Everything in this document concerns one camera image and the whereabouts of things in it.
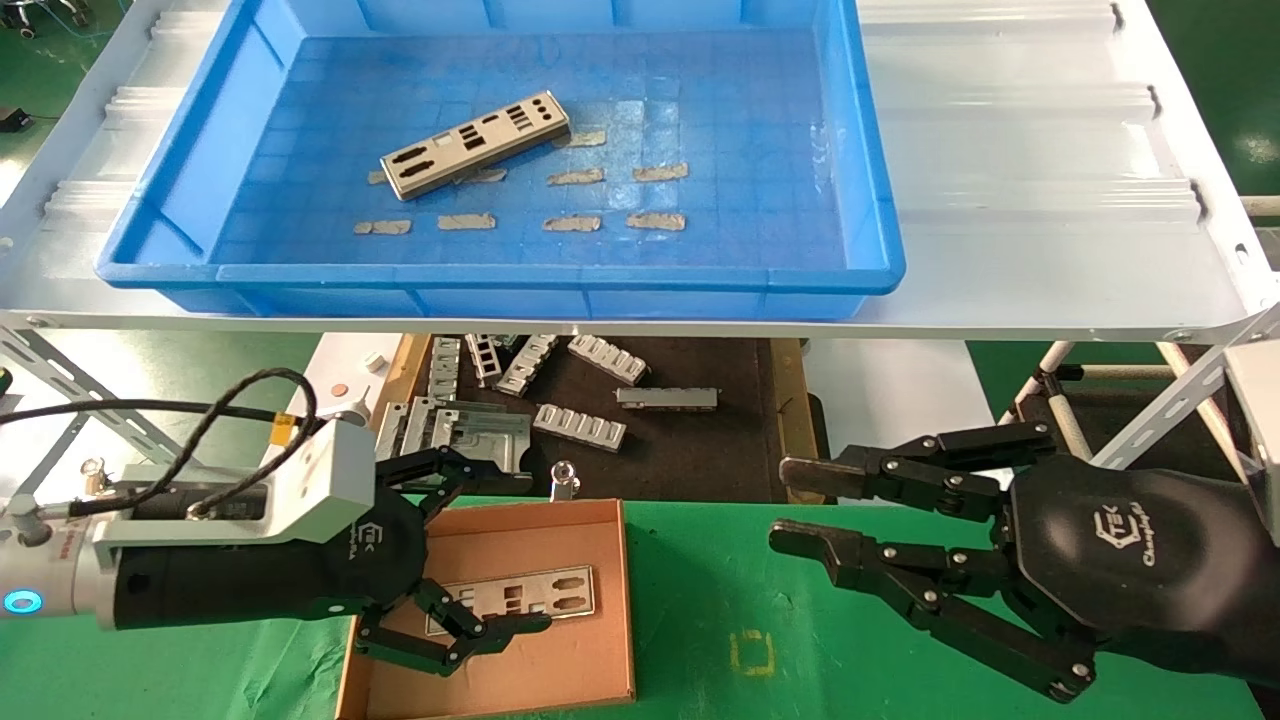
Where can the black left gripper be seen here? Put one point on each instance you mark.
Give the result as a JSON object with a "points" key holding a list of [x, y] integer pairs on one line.
{"points": [[250, 580]]}

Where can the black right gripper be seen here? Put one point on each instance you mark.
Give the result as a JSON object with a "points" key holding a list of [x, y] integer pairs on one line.
{"points": [[1150, 560]]}

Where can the silver perforated shield plate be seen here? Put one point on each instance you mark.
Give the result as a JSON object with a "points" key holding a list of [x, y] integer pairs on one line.
{"points": [[535, 585], [490, 140]]}

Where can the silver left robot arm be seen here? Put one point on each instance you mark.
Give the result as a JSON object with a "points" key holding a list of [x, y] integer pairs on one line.
{"points": [[60, 590]]}

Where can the shallow cardboard box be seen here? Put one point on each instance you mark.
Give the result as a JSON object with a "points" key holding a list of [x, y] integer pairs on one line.
{"points": [[560, 660]]}

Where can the blue plastic tray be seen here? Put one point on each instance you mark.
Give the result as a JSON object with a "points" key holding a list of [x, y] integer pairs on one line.
{"points": [[750, 150]]}

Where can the small black floor box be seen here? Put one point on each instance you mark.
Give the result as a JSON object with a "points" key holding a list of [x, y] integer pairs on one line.
{"points": [[15, 119]]}

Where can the silver binder clip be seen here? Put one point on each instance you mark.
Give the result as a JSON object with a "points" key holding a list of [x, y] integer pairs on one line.
{"points": [[563, 485]]}

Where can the large grey stamped metal plate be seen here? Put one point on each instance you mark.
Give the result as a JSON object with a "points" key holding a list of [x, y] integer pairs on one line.
{"points": [[490, 435]]}

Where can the white pipe fitting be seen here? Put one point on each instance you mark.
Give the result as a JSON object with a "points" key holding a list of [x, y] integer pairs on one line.
{"points": [[357, 412]]}

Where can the green table mat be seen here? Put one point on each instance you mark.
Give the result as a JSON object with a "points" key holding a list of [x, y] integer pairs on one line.
{"points": [[700, 600]]}

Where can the black pad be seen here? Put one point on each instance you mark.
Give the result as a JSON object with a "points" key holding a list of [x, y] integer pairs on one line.
{"points": [[700, 450]]}

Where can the small white cube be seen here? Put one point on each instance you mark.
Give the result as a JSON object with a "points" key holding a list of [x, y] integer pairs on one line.
{"points": [[375, 362]]}

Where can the grey closed metal bar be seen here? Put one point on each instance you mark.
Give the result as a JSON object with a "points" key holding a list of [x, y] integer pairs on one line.
{"points": [[666, 398]]}

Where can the white perforated metal brace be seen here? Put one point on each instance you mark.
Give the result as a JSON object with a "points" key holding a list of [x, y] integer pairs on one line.
{"points": [[30, 470], [60, 368], [1180, 392]]}

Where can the white slanted metal bar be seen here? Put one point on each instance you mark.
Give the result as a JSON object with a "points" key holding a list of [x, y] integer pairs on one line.
{"points": [[1213, 425]]}

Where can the brown tape scrap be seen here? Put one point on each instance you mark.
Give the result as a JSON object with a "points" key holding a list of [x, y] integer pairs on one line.
{"points": [[466, 222], [383, 227], [575, 177], [572, 224], [656, 221]]}

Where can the white metal shelf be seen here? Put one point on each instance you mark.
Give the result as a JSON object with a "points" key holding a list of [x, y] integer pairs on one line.
{"points": [[1000, 200]]}

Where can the black wheeled chair base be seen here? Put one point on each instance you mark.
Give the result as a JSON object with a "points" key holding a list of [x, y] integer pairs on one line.
{"points": [[22, 28]]}

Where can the grey metal rail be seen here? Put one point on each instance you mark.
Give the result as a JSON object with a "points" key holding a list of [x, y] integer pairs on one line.
{"points": [[390, 430], [420, 425]]}

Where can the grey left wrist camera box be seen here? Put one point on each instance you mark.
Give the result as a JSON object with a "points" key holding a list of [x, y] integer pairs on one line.
{"points": [[320, 480]]}

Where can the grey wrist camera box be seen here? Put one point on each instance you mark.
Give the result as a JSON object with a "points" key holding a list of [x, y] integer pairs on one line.
{"points": [[320, 480], [1262, 420]]}

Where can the grey slotted metal bracket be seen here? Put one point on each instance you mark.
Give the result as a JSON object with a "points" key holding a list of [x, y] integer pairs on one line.
{"points": [[608, 358], [443, 368], [485, 358], [580, 427], [527, 362]]}

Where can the white pipe frame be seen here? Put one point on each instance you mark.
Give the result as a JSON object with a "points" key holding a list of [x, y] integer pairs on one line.
{"points": [[1052, 360]]}

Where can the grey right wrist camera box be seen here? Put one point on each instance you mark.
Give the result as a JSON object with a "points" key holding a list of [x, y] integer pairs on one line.
{"points": [[1262, 420]]}

